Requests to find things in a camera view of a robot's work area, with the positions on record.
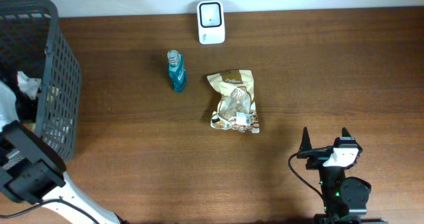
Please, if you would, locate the teal mouthwash bottle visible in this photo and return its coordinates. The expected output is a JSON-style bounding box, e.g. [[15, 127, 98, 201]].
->
[[168, 50, 187, 92]]

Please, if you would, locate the silver triangular snack packet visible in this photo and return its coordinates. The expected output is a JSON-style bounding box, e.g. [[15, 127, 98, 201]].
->
[[17, 71, 42, 100]]

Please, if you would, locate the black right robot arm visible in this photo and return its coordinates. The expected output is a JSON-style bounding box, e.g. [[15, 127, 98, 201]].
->
[[288, 128, 385, 224]]

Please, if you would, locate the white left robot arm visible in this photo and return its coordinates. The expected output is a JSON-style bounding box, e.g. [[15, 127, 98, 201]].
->
[[1, 83, 126, 224]]

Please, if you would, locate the white barcode scanner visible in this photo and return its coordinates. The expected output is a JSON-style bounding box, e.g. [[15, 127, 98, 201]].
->
[[197, 0, 225, 45]]

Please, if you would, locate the grey plastic lattice basket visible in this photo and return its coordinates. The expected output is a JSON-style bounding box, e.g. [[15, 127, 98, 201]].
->
[[1, 0, 82, 162]]

